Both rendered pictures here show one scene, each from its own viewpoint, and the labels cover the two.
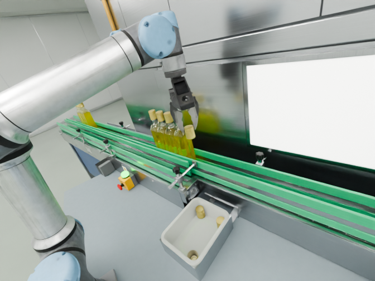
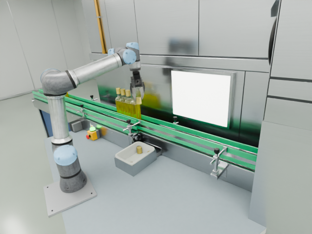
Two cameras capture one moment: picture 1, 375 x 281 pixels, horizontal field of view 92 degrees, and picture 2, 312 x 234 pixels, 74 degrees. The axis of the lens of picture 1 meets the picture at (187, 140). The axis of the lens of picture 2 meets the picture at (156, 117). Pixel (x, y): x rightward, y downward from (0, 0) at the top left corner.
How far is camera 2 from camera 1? 76 cm
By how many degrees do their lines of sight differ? 7
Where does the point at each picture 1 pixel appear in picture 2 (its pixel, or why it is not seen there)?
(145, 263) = (103, 170)
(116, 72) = (112, 67)
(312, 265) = (190, 172)
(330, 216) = (198, 143)
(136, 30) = (122, 54)
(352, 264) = (206, 168)
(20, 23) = not seen: outside the picture
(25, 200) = (59, 115)
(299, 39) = (191, 63)
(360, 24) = (208, 62)
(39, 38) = (10, 11)
